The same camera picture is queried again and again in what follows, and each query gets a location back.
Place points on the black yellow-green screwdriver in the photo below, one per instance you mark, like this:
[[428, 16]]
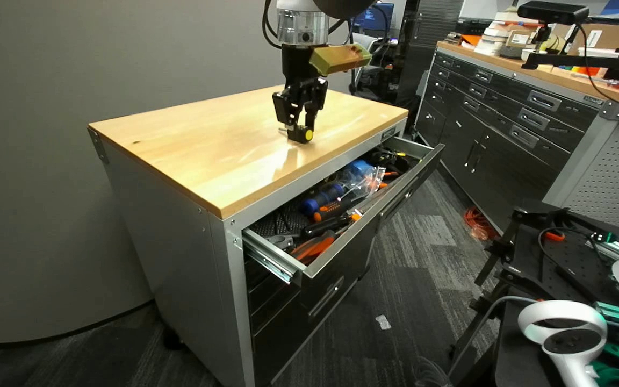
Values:
[[301, 134]]

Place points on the black multi-drawer workbench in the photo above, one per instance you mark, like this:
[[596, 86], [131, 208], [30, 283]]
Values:
[[496, 143]]

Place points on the stack of books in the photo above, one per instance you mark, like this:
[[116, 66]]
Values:
[[514, 35]]

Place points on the orange plastic item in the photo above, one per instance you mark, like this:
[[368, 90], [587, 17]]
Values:
[[481, 226]]

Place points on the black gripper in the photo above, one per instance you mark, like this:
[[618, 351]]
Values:
[[303, 64]]

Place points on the grey pegboard panel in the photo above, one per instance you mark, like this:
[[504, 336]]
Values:
[[612, 173]]

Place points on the tan wrist camera block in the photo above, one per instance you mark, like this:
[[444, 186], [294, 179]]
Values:
[[339, 59]]

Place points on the black equipment tower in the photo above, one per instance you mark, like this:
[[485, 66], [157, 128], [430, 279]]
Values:
[[428, 56]]

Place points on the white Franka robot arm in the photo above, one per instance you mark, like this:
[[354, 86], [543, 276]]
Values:
[[300, 23]]

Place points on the black bar camera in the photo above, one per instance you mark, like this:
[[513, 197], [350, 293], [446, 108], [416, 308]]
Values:
[[554, 12]]

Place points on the black tripod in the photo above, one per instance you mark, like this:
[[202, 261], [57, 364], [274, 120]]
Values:
[[511, 271]]

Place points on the grey wood-topped tool cabinet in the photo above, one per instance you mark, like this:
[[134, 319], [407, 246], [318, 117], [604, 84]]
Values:
[[182, 236]]

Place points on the brown cardboard box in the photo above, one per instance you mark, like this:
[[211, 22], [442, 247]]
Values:
[[603, 36]]

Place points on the white paper scrap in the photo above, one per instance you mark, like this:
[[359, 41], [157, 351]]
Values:
[[383, 323]]

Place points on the white VR controller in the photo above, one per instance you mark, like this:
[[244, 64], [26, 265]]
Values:
[[565, 345]]

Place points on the grey tool-filled cabinet drawer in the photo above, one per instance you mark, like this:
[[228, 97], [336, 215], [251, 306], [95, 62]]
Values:
[[405, 187]]

